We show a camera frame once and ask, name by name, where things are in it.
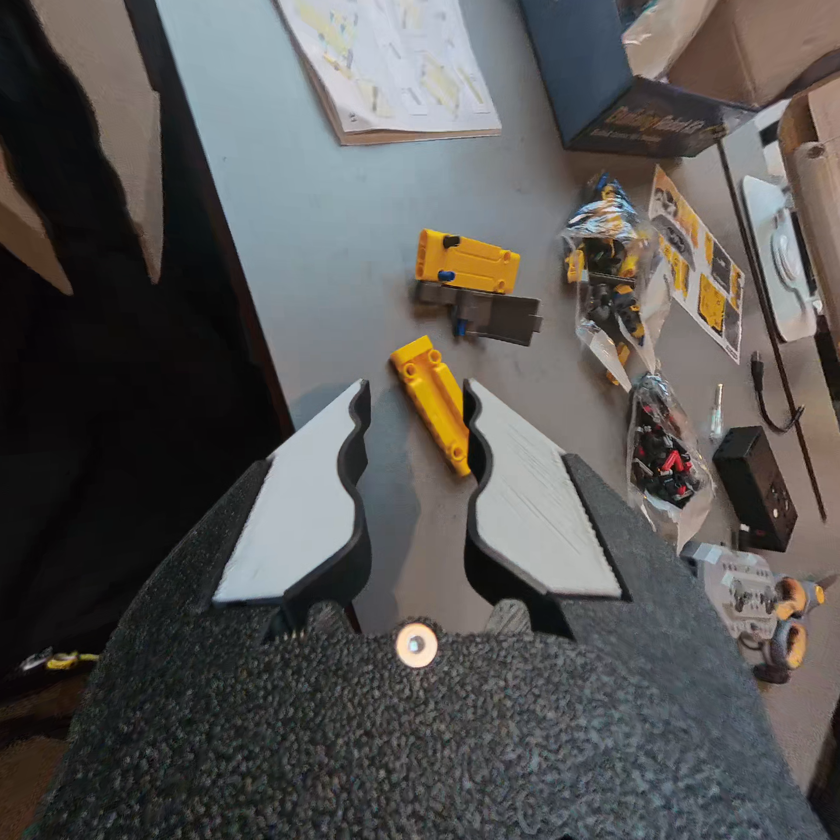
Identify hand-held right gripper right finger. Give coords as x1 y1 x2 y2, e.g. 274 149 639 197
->
462 379 623 601

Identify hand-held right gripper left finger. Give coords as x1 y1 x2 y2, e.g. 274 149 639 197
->
213 379 373 605

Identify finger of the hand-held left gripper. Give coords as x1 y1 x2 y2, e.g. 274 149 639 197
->
31 0 164 284
0 140 74 296

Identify bag of red black parts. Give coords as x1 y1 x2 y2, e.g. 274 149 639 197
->
625 371 716 527

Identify yellow beam panel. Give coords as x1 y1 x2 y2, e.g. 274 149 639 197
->
413 227 522 295
389 335 475 479

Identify bag of yellow blue parts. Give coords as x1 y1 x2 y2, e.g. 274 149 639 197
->
560 171 672 389

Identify white instruction booklet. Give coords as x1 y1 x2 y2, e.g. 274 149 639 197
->
274 0 504 147

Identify blue cardboard kit box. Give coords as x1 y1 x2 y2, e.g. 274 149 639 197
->
517 0 840 160

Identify large clear bag yellow parts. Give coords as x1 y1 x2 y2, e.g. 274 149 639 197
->
619 0 724 81

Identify grey desk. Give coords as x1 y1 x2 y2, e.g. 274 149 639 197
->
125 0 840 788

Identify person's legs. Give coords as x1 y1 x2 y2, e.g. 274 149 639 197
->
0 249 298 678

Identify grey control hub block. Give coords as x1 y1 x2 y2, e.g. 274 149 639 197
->
681 540 790 648

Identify small black box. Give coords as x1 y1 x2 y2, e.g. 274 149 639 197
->
710 424 800 554

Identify yellow grey sticker sheet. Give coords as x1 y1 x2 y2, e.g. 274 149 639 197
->
647 163 747 366

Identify white stand base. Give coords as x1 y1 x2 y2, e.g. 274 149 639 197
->
740 172 826 343

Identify black USB cable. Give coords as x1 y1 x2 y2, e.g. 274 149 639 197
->
750 351 808 435

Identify black yellow drawstring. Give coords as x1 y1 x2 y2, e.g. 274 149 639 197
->
18 648 101 673

